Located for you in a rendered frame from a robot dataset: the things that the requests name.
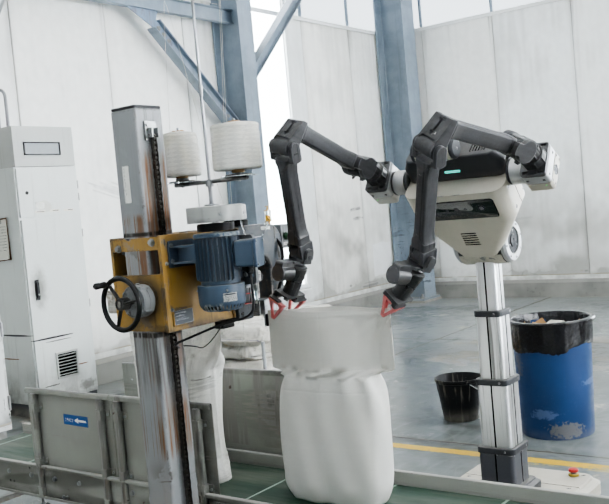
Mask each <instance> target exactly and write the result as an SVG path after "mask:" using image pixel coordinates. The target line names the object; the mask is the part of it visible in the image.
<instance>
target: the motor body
mask: <svg viewBox="0 0 609 504"><path fill-rule="evenodd" d="M238 235H240V231H239V230H235V231H222V232H216V233H213V232H211V233H201V234H194V235H193V239H195V240H193V246H194V247H195V248H194V257H195V258H196V259H195V267H196V277H197V281H200V282H201V285H198V286H197V288H198V290H197V292H198V296H199V304H200V307H201V308H202V309H203V310H204V311H206V312H223V311H231V310H237V309H240V308H242V307H243V306H244V304H245V302H246V291H245V288H246V287H247V286H245V282H244V281H241V276H240V272H242V267H236V265H235V264H234V258H233V247H232V244H233V242H234V241H235V240H240V239H239V236H238Z"/></svg>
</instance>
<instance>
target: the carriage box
mask: <svg viewBox="0 0 609 504"><path fill-rule="evenodd" d="M201 233H211V232H197V230H193V231H180V232H173V234H167V235H158V236H157V237H149V238H135V239H124V238H115V239H109V241H110V251H111V261H112V271H113V277H115V276H124V277H126V278H128V279H129V280H131V281H132V282H133V283H134V284H136V283H139V284H146V285H148V286H150V288H151V289H152V290H153V292H154V294H155V298H156V306H155V309H154V312H153V313H152V314H151V315H149V316H146V317H141V319H140V321H139V323H138V325H137V326H136V328H135V329H134V330H132V331H135V332H166V333H172V332H176V331H180V330H184V329H188V328H193V327H197V326H201V325H205V324H210V323H214V322H218V321H222V320H226V319H231V318H236V313H235V310H231V311H223V312H206V311H204V310H203V309H202V308H201V307H200V304H199V296H198V292H197V290H198V288H197V286H198V285H201V282H200V281H197V277H196V267H195V264H194V265H188V266H182V267H175V268H169V263H168V253H167V241H173V240H181V239H190V238H192V239H193V235H194V234H201ZM193 240H195V239H193ZM152 250H158V255H159V265H160V274H154V275H128V276H127V267H126V257H125V252H135V251H152ZM127 287H129V286H128V285H127V284H126V283H124V282H121V281H117V282H114V290H115V291H116V293H117V294H118V296H119V297H120V298H122V297H123V295H122V294H123V292H124V291H125V289H126V288H127ZM187 308H193V318H194V321H192V322H188V323H184V324H180V325H176V324H175V314H174V311H178V310H183V309H187ZM134 319H135V318H132V317H130V316H128V314H126V312H125V310H123V313H122V319H121V325H120V327H123V328H125V327H128V326H130V325H131V324H132V323H133V321H134Z"/></svg>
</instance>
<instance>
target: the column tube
mask: <svg viewBox="0 0 609 504"><path fill-rule="evenodd" d="M111 118H112V128H113V138H114V148H115V158H116V168H117V178H118V188H119V198H120V208H121V218H122V227H123V237H124V239H135V238H149V237H157V236H158V235H160V234H159V230H160V229H159V224H158V220H159V219H158V213H157V211H158V209H157V203H156V201H157V199H156V193H155V191H156V189H155V183H154V182H155V179H154V169H153V159H152V149H151V141H148V140H145V138H144V128H143V121H156V127H159V134H160V137H158V138H157V142H158V152H159V162H160V172H161V182H162V193H163V203H164V213H165V223H166V227H165V228H166V233H167V234H173V232H172V222H171V211H170V201H169V191H168V181H167V170H166V160H165V150H164V140H163V129H162V119H161V110H160V109H153V108H129V109H124V110H120V111H115V112H112V113H111ZM124 166H128V169H129V179H130V189H131V199H132V203H127V204H126V203H125V193H124V183H123V173H122V167H124ZM125 257H126V267H127V276H128V275H154V274H160V265H159V255H158V250H152V251H135V252H125ZM133 337H134V347H135V357H136V366H137V376H138V386H139V396H140V406H141V416H142V426H143V436H144V446H145V456H146V466H147V476H148V486H149V496H150V504H186V496H185V487H184V477H183V467H182V457H181V447H180V437H179V427H178V423H179V422H178V416H177V413H178V412H177V406H176V404H177V402H176V396H175V395H176V392H175V382H174V373H173V363H172V353H171V344H170V334H169V333H166V332H135V331H133ZM178 346H180V347H181V348H178V356H179V366H180V376H181V386H182V397H183V407H184V410H183V411H184V417H185V420H184V421H185V427H186V429H185V431H186V437H187V438H186V441H187V450H188V460H189V470H190V479H191V489H192V499H193V504H199V498H198V488H197V477H196V467H195V457H194V447H193V436H192V426H191V416H190V406H189V396H188V385H187V375H186V365H185V355H184V344H183V342H182V343H179V344H178Z"/></svg>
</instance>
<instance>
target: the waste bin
mask: <svg viewBox="0 0 609 504"><path fill-rule="evenodd" d="M509 318H510V331H511V341H512V346H513V350H514V359H515V368H516V373H517V374H519V379H520V380H519V381H518V387H519V400H520V413H521V423H522V431H523V433H524V434H525V435H526V436H528V437H531V438H535V439H541V440H553V441H562V440H574V439H580V438H584V437H587V436H590V435H592V434H593V433H594V432H595V410H594V386H593V363H592V342H593V320H594V319H595V315H594V314H593V313H591V312H586V311H577V310H552V311H538V312H530V313H523V314H518V315H514V316H511V317H509ZM540 318H543V319H544V320H545V322H546V323H532V322H536V321H537V320H539V319H540ZM579 318H580V319H579ZM578 319H579V320H578ZM550 320H564V321H565V322H557V323H547V322H548V321H550ZM524 322H525V323H524Z"/></svg>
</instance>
